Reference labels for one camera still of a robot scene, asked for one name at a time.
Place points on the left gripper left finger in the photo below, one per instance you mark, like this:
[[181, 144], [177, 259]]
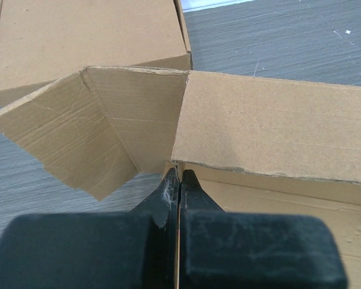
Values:
[[121, 249]]

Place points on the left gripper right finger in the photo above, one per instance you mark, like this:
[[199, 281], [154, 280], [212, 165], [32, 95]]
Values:
[[252, 250]]

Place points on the cardboard box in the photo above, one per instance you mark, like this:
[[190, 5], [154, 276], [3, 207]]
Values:
[[42, 41], [256, 144]]

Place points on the folded closed cardboard box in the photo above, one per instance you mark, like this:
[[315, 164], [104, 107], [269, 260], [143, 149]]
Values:
[[42, 41]]

